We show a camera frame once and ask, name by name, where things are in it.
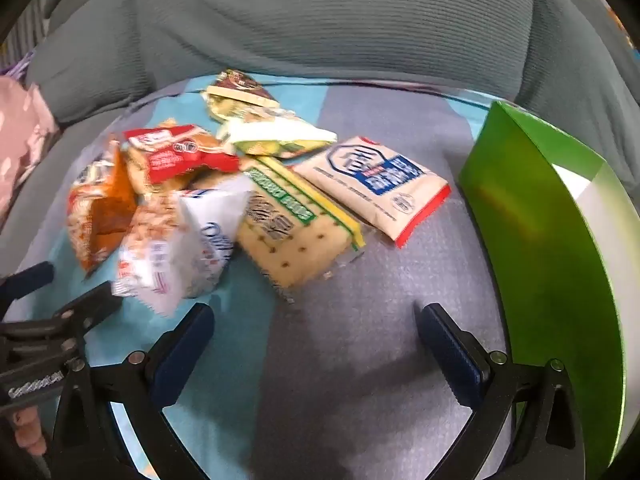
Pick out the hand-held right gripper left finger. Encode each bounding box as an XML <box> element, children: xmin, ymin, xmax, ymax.
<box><xmin>50</xmin><ymin>303</ymin><xmax>217</xmax><ymax>480</ymax></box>

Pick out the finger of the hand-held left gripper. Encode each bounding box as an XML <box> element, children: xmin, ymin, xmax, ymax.
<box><xmin>0</xmin><ymin>261</ymin><xmax>56</xmax><ymax>311</ymax></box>
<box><xmin>0</xmin><ymin>280</ymin><xmax>123</xmax><ymax>337</ymax></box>

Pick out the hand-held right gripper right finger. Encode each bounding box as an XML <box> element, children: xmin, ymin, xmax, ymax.
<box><xmin>420</xmin><ymin>302</ymin><xmax>587</xmax><ymax>480</ymax></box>

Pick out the red orange snack packet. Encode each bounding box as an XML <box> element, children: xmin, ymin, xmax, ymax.
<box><xmin>67</xmin><ymin>140</ymin><xmax>138</xmax><ymax>276</ymax></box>

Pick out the white blue peanut packet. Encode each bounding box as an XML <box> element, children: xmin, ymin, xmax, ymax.
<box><xmin>111</xmin><ymin>180</ymin><xmax>256</xmax><ymax>318</ymax></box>

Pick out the green cardboard box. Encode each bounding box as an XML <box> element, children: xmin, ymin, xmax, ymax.
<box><xmin>459</xmin><ymin>100</ymin><xmax>627</xmax><ymax>471</ymax></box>

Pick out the yellow green cracker packet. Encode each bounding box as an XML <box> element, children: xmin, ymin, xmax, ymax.
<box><xmin>235</xmin><ymin>155</ymin><xmax>367</xmax><ymax>303</ymax></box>

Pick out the red cracker snack packet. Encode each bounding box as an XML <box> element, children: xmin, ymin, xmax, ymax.
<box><xmin>122</xmin><ymin>119</ymin><xmax>241</xmax><ymax>196</ymax></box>

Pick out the cream blue-print snack packet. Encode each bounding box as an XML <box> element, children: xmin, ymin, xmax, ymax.
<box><xmin>291</xmin><ymin>135</ymin><xmax>452</xmax><ymax>250</ymax></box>

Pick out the white green snack packet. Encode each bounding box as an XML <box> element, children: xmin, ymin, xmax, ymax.
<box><xmin>207</xmin><ymin>92</ymin><xmax>338</xmax><ymax>157</ymax></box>

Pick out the brown candy packet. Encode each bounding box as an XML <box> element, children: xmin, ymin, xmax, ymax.
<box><xmin>202</xmin><ymin>69</ymin><xmax>281</xmax><ymax>111</ymax></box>

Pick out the person's left hand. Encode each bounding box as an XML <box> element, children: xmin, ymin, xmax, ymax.
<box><xmin>10</xmin><ymin>405</ymin><xmax>48</xmax><ymax>456</ymax></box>

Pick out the blue grey printed blanket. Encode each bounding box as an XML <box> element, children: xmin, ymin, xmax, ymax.
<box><xmin>0</xmin><ymin>74</ymin><xmax>531</xmax><ymax>480</ymax></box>

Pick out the pink polka-dot cloth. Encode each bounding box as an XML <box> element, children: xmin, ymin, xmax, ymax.
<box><xmin>0</xmin><ymin>76</ymin><xmax>61</xmax><ymax>216</ymax></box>

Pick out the purple cloth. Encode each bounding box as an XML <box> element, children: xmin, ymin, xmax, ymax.
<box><xmin>0</xmin><ymin>50</ymin><xmax>36</xmax><ymax>81</ymax></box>

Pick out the grey striped panel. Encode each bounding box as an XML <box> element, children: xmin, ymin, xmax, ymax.
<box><xmin>0</xmin><ymin>0</ymin><xmax>51</xmax><ymax>61</ymax></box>

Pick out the grey-green sofa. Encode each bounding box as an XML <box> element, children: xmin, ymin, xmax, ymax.
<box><xmin>0</xmin><ymin>0</ymin><xmax>640</xmax><ymax>281</ymax></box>

